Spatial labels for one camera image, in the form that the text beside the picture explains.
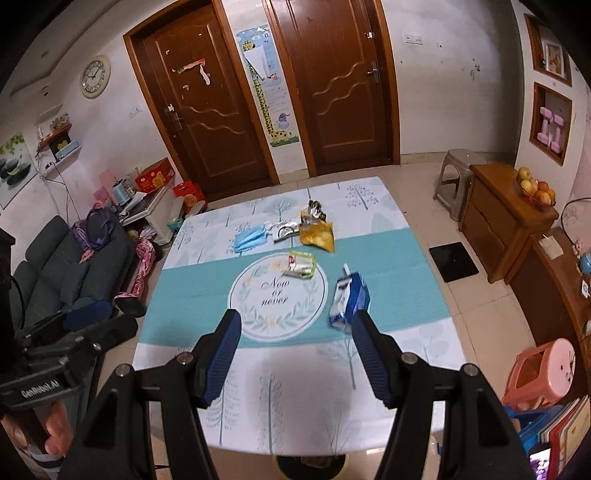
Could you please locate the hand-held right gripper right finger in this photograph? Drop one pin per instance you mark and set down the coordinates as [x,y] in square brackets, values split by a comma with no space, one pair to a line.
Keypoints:
[374,362]

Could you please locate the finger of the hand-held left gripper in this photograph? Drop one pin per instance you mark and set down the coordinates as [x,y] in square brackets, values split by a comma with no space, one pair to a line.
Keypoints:
[87,311]
[117,328]

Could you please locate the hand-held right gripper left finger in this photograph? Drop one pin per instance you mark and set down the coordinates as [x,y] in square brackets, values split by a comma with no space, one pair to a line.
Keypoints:
[221,357]

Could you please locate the blue milk carton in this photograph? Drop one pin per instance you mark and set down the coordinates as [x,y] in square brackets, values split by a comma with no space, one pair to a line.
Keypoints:
[355,290]

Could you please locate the person's left hand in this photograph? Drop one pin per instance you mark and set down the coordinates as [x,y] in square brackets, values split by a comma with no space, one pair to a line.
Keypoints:
[55,429]

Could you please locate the dark green sofa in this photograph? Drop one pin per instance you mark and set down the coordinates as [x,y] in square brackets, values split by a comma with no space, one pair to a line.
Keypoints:
[51,272]

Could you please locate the pink patterned cloth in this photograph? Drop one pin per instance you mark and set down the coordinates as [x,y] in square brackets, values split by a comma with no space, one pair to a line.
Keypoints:
[143,267]

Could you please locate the table with patterned tablecloth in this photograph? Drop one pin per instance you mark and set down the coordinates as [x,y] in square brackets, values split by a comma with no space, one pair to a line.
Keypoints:
[300,369]

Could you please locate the purple bag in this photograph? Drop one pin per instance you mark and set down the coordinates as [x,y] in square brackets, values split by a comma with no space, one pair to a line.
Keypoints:
[99,230]

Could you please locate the green white snack packet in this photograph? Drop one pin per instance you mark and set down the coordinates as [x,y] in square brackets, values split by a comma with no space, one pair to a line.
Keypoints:
[302,265]

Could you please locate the blue face mask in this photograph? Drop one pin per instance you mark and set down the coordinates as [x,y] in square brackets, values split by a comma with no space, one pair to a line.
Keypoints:
[249,240]

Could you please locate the white low cabinet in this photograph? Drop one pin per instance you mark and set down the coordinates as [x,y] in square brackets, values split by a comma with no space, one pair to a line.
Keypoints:
[159,212]

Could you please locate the light blue ribbon spool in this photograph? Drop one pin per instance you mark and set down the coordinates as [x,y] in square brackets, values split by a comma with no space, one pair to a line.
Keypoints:
[121,191]

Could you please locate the black floor mat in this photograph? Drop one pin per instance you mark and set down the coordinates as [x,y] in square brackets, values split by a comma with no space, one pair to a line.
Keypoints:
[455,261]

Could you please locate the yellow snack bag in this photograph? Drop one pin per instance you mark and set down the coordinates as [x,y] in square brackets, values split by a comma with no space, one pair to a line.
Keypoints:
[316,235]

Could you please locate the silver foil wrapper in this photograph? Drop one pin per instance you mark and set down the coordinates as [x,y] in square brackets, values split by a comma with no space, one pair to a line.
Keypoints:
[284,230]

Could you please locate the red gift bag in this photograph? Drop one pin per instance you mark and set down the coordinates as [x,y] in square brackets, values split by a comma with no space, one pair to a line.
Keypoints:
[187,196]

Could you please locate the red cardboard box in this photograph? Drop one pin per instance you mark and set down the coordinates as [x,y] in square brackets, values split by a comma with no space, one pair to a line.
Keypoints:
[154,177]

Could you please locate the dark shiny wrapper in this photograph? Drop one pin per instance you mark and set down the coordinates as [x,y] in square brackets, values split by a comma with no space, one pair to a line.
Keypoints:
[316,210]

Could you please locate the pink plastic stool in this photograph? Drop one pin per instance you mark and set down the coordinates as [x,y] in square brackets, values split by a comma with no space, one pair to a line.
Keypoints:
[549,369]

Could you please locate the wooden side cabinet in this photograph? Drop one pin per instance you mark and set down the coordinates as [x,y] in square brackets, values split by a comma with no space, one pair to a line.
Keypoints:
[489,217]

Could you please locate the wooden television cabinet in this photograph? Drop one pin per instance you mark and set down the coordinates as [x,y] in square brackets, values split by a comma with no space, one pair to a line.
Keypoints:
[554,300]

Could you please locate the row of books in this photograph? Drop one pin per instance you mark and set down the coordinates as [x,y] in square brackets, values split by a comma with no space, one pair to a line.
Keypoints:
[563,429]

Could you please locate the grey plastic stool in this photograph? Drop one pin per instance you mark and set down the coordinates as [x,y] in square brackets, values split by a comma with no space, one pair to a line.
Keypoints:
[455,170]

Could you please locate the brown wooden door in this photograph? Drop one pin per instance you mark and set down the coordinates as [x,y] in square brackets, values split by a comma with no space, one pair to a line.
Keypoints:
[341,92]
[207,115]

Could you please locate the blue figurine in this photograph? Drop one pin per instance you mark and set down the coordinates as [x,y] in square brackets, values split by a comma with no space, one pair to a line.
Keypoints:
[586,265]

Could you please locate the bowl of fruit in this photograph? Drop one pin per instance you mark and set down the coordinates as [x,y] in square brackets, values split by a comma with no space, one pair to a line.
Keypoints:
[531,187]

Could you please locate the giraffe height chart poster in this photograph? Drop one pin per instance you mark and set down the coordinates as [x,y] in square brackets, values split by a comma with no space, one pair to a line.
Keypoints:
[277,115]

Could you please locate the electric fan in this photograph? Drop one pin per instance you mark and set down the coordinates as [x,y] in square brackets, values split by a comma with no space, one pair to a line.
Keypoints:
[577,212]

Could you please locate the pink letter decoration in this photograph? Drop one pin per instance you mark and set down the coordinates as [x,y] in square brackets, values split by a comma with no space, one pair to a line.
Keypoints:
[551,129]

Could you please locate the framed picture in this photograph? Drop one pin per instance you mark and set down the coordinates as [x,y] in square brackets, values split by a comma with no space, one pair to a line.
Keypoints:
[553,57]

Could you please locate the green stone wall picture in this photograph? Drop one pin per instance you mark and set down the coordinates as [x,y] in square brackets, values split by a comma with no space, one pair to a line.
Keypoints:
[16,170]

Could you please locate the small wall shelf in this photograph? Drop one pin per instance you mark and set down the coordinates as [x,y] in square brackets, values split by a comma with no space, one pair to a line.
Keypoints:
[64,150]

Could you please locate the round wall clock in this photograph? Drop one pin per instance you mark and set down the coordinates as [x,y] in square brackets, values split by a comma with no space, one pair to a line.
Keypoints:
[95,77]

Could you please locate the white light switch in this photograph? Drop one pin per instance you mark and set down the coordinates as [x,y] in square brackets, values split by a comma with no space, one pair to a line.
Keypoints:
[414,38]

